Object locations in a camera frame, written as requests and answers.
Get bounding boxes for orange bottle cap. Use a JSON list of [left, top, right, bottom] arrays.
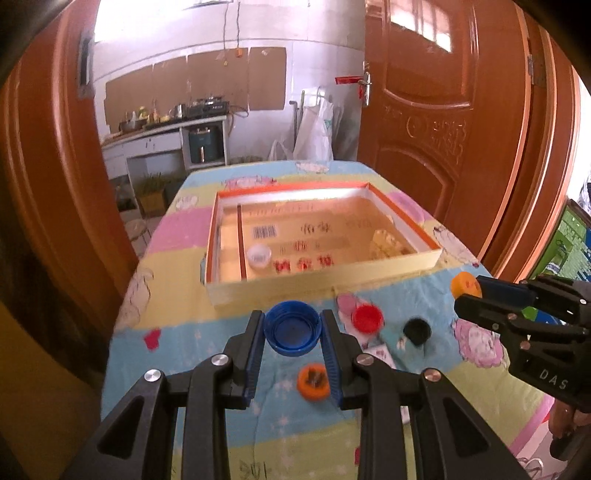
[[297, 363, 332, 400]]

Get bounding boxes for large white plastic bag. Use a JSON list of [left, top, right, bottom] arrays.
[[293, 88, 335, 160]]

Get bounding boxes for shallow cardboard box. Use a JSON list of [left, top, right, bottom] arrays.
[[204, 182, 441, 308]]

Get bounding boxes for round stool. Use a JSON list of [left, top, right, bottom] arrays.
[[126, 219, 153, 241]]

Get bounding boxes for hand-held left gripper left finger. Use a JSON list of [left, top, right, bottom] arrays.
[[62, 310, 266, 480]]

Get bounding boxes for cardboard box with greens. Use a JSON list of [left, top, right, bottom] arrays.
[[136, 173, 169, 215]]

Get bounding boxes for green carton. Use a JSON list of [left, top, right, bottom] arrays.
[[540, 198, 591, 324]]

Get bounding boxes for gas stove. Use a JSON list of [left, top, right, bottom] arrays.
[[187, 95, 229, 116]]

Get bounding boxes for metal door handle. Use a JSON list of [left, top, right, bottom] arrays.
[[358, 60, 374, 108]]

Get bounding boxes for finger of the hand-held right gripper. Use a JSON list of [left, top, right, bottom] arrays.
[[455, 295, 591, 352], [476, 274, 591, 324]]

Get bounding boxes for person's right hand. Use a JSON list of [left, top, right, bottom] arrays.
[[551, 401, 591, 439]]

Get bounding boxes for wooden door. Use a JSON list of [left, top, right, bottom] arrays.
[[358, 0, 532, 273]]

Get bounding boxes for white kitchen counter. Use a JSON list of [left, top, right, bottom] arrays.
[[102, 113, 232, 185]]

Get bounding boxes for yellow-orange bottle cap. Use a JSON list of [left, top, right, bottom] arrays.
[[451, 271, 483, 301]]

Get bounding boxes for cardboard wall sheets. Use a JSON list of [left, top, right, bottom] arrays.
[[104, 46, 287, 127]]

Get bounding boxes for dark green appliance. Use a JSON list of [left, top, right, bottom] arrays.
[[188, 128, 223, 163]]

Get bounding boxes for white bottle cap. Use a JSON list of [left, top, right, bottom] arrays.
[[246, 244, 272, 270]]

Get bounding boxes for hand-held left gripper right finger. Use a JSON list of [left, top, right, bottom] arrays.
[[321, 309, 532, 480]]

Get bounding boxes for red bottle cap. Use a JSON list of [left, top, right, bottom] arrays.
[[351, 305, 385, 334]]

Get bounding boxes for printed blanket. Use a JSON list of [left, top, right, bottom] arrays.
[[99, 159, 561, 480]]

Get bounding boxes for blue bottle cap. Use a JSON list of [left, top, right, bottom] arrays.
[[264, 301, 322, 357]]

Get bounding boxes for black bottle cap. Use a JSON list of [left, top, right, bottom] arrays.
[[403, 317, 432, 348]]

